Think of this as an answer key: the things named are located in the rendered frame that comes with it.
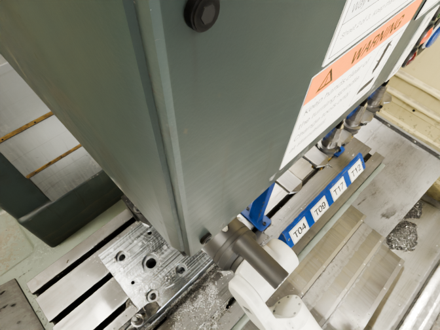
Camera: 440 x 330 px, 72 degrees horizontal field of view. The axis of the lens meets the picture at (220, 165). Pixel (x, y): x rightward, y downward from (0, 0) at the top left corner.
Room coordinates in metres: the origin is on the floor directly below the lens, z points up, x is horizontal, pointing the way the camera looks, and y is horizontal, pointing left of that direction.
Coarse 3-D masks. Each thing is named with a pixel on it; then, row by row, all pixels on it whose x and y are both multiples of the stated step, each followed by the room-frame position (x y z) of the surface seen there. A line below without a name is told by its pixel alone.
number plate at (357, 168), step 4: (360, 160) 0.64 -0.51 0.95; (356, 164) 0.63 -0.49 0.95; (360, 164) 0.63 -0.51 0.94; (352, 168) 0.61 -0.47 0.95; (356, 168) 0.62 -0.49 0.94; (360, 168) 0.62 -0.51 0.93; (348, 172) 0.59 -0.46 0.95; (352, 172) 0.60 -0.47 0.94; (356, 172) 0.61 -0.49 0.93; (360, 172) 0.61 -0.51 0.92; (352, 176) 0.59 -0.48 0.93; (356, 176) 0.60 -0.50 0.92; (352, 180) 0.58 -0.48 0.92
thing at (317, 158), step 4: (312, 148) 0.49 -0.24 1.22; (316, 148) 0.49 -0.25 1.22; (308, 152) 0.47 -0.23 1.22; (312, 152) 0.47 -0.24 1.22; (316, 152) 0.47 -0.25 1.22; (320, 152) 0.48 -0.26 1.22; (304, 156) 0.46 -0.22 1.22; (308, 156) 0.46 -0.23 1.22; (312, 156) 0.46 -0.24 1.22; (316, 156) 0.46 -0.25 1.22; (320, 156) 0.46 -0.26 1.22; (324, 156) 0.46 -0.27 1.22; (328, 156) 0.46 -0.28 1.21; (308, 160) 0.45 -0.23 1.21; (312, 160) 0.45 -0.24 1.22; (316, 160) 0.45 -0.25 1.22; (320, 160) 0.45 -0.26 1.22; (324, 160) 0.45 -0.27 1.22; (312, 164) 0.44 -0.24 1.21; (316, 164) 0.44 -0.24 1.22; (320, 164) 0.44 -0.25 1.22; (324, 164) 0.44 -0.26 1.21
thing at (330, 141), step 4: (336, 128) 0.49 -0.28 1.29; (340, 128) 0.49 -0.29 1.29; (332, 132) 0.49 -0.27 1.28; (336, 132) 0.49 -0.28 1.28; (340, 132) 0.49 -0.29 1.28; (328, 136) 0.49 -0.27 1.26; (332, 136) 0.49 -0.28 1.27; (336, 136) 0.49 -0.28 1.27; (324, 140) 0.50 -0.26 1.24; (328, 140) 0.49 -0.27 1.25; (332, 140) 0.49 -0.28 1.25; (336, 140) 0.49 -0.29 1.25; (324, 144) 0.49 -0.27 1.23; (328, 144) 0.49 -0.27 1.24; (332, 144) 0.48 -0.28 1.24; (336, 144) 0.49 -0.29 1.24; (328, 148) 0.48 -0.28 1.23; (332, 148) 0.48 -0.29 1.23
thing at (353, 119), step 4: (356, 108) 0.58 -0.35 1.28; (360, 108) 0.57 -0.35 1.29; (364, 108) 0.57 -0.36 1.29; (352, 112) 0.58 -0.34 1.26; (356, 112) 0.57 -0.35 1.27; (360, 112) 0.57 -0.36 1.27; (364, 112) 0.58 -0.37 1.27; (348, 116) 0.58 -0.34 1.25; (352, 116) 0.57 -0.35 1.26; (356, 116) 0.57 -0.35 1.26; (360, 116) 0.57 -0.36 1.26; (344, 120) 0.58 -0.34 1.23; (348, 120) 0.57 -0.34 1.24; (352, 120) 0.57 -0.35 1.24; (356, 120) 0.56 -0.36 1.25; (360, 120) 0.57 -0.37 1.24; (348, 124) 0.57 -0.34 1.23; (352, 124) 0.56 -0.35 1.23; (356, 124) 0.56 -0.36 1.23
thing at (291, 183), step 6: (288, 174) 0.40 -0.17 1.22; (294, 174) 0.40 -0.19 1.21; (276, 180) 0.38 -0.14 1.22; (282, 180) 0.38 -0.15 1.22; (288, 180) 0.38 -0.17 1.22; (294, 180) 0.39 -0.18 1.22; (300, 180) 0.39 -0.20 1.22; (282, 186) 0.37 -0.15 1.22; (288, 186) 0.37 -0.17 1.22; (294, 186) 0.37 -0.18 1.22; (300, 186) 0.37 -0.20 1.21; (288, 192) 0.35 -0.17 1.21; (294, 192) 0.35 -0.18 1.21
